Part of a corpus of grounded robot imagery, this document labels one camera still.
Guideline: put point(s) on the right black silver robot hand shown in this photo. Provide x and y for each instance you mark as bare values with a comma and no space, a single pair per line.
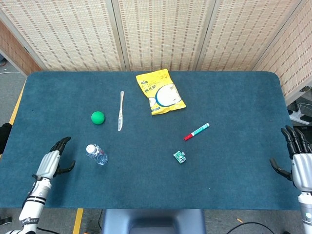
302,168

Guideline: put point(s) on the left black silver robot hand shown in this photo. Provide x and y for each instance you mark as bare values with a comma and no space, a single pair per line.
50,162

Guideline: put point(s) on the transparent water bottle white cap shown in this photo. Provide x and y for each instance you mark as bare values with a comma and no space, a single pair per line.
97,155

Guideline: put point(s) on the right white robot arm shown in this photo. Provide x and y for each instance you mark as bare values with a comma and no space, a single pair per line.
306,212

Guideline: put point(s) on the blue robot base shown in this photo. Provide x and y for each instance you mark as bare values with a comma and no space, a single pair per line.
153,221

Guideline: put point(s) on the black object beside table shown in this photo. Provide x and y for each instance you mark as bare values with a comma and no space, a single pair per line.
5,139

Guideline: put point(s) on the green ball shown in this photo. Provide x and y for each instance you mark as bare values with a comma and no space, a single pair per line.
98,118

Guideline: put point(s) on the metal table knife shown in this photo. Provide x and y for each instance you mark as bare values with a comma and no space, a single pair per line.
120,112

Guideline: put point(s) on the blue felt table cover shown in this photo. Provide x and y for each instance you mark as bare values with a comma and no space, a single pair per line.
146,180

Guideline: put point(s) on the beige woven screen panel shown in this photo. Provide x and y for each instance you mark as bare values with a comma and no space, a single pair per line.
243,31
292,61
165,31
68,31

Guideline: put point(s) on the green marker red cap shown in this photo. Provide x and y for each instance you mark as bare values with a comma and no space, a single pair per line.
197,131

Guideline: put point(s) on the orange woven screen panel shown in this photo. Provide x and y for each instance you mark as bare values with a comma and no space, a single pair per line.
14,53

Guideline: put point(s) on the small green circuit board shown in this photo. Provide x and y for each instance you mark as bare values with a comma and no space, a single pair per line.
180,157

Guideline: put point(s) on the yellow snack bag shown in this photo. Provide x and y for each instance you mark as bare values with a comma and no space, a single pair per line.
161,92

